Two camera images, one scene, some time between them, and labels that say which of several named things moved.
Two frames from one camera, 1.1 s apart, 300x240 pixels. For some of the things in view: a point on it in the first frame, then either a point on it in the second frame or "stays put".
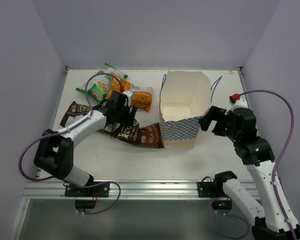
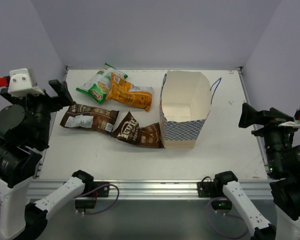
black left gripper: [125, 116] -> [45, 99]
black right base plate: [215, 191] stays put
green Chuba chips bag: [97, 89] stays put
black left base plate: [85, 198] stays put
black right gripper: [214, 112] -> [272, 118]
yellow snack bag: [142, 95] stays put
